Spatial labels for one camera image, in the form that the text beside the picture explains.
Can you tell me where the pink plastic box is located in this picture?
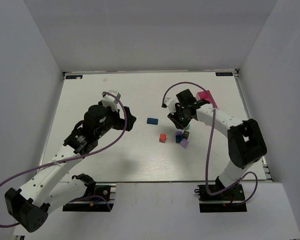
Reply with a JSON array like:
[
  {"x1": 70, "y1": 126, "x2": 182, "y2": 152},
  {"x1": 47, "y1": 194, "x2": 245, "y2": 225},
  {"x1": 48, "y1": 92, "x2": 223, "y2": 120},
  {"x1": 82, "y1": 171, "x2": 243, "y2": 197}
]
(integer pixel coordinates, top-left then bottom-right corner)
[{"x1": 195, "y1": 90, "x2": 219, "y2": 110}]

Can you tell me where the dark blue wood block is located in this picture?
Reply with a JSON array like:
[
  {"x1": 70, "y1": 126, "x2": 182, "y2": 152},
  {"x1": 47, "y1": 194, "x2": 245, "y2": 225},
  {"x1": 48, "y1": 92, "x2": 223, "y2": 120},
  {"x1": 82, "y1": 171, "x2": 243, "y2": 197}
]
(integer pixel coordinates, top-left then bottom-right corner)
[{"x1": 146, "y1": 117, "x2": 159, "y2": 125}]

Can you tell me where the grey wood block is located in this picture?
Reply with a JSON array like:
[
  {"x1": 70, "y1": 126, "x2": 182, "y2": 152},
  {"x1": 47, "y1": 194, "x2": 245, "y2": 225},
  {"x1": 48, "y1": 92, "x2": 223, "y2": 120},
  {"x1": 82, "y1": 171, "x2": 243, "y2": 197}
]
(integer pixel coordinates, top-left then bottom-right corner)
[{"x1": 182, "y1": 130, "x2": 190, "y2": 140}]

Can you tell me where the teal small wood block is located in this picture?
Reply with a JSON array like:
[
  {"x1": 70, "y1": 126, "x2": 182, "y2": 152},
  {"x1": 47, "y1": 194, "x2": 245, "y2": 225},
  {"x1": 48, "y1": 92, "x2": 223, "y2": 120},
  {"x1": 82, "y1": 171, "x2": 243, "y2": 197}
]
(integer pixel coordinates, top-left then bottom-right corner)
[{"x1": 175, "y1": 135, "x2": 183, "y2": 143}]

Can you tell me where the lilac wood block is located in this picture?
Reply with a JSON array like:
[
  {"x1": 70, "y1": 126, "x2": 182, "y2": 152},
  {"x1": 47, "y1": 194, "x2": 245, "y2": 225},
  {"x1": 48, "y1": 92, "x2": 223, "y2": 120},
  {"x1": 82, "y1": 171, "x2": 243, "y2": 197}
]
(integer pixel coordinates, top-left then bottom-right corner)
[{"x1": 179, "y1": 138, "x2": 189, "y2": 149}]

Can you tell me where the red wood block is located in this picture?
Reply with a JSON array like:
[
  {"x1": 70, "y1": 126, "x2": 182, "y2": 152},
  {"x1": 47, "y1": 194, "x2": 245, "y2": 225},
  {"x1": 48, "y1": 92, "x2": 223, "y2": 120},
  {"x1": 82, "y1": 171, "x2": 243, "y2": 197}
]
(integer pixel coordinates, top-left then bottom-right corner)
[{"x1": 159, "y1": 133, "x2": 167, "y2": 143}]

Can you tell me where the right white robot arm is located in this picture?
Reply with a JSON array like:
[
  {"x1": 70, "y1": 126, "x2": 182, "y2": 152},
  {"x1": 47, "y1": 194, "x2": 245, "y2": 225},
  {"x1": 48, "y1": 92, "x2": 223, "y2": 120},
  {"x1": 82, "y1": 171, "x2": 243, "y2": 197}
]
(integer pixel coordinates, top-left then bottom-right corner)
[{"x1": 162, "y1": 89, "x2": 268, "y2": 196}]

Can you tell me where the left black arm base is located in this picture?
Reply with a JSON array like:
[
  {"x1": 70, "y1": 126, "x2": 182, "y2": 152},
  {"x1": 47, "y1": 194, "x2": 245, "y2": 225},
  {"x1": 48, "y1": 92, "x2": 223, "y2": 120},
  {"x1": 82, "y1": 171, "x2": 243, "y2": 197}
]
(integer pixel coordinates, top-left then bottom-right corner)
[{"x1": 62, "y1": 183, "x2": 116, "y2": 213}]

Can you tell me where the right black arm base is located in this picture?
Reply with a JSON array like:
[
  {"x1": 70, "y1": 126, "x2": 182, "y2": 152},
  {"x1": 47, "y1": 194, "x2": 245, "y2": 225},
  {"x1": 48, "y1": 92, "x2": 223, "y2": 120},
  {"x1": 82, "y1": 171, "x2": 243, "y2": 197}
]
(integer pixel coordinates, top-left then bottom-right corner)
[{"x1": 194, "y1": 184, "x2": 247, "y2": 213}]

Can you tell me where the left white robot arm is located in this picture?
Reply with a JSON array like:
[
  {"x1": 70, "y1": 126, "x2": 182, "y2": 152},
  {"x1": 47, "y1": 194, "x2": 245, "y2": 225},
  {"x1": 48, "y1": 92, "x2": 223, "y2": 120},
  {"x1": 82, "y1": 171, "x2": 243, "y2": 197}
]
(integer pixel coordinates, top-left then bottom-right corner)
[{"x1": 4, "y1": 105, "x2": 137, "y2": 233}]

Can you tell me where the right blue table label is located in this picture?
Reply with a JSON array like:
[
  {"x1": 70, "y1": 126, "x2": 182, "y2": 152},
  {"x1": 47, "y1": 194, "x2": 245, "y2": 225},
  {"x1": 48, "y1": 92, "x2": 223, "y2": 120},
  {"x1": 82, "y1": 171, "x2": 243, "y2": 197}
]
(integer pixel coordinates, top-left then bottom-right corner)
[{"x1": 215, "y1": 72, "x2": 233, "y2": 77}]

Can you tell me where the blue table label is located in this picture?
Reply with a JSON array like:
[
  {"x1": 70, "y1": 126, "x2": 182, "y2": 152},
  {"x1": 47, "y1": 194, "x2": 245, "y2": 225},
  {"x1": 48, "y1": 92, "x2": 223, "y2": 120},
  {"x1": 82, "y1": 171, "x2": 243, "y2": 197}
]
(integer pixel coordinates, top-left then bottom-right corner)
[
  {"x1": 215, "y1": 72, "x2": 233, "y2": 77},
  {"x1": 65, "y1": 75, "x2": 83, "y2": 80}
]

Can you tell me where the left blue table label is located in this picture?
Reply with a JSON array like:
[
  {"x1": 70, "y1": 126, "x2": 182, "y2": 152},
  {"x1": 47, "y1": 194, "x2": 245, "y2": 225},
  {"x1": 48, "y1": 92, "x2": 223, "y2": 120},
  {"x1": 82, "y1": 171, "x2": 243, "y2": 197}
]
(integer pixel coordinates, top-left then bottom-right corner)
[{"x1": 65, "y1": 75, "x2": 83, "y2": 80}]

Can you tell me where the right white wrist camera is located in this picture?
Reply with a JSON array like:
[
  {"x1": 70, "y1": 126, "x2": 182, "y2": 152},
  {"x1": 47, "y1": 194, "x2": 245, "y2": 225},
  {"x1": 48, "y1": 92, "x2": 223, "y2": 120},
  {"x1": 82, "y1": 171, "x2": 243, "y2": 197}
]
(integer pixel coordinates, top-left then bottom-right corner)
[{"x1": 161, "y1": 97, "x2": 177, "y2": 114}]

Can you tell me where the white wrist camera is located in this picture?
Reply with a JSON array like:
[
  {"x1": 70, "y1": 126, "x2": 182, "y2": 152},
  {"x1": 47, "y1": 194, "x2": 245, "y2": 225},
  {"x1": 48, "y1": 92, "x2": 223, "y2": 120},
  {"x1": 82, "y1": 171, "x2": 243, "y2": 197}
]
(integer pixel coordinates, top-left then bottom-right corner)
[
  {"x1": 101, "y1": 90, "x2": 121, "y2": 112},
  {"x1": 161, "y1": 97, "x2": 177, "y2": 114}
]

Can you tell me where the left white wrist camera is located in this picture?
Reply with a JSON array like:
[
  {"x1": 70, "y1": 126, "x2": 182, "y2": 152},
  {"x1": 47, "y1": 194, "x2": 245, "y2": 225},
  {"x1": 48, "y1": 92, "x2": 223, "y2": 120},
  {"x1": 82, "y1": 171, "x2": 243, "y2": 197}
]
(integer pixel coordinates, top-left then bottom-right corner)
[{"x1": 101, "y1": 90, "x2": 121, "y2": 112}]

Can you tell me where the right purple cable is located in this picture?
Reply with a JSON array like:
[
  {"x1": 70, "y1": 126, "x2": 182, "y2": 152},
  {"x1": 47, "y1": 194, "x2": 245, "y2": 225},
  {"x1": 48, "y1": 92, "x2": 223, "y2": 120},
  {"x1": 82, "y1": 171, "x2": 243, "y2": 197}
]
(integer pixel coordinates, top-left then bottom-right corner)
[{"x1": 162, "y1": 81, "x2": 258, "y2": 206}]

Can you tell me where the purple cable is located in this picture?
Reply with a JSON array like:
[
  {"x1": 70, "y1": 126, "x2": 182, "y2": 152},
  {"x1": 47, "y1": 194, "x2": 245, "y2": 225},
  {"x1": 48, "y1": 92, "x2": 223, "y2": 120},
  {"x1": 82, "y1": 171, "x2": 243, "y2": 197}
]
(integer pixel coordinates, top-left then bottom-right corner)
[
  {"x1": 162, "y1": 81, "x2": 258, "y2": 206},
  {"x1": 0, "y1": 91, "x2": 130, "y2": 228}
]

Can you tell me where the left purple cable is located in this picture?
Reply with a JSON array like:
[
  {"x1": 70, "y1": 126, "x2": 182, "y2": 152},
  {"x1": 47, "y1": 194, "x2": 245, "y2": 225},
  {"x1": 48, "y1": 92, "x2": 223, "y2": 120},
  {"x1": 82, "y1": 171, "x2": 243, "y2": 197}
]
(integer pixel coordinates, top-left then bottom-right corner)
[{"x1": 0, "y1": 91, "x2": 130, "y2": 228}]

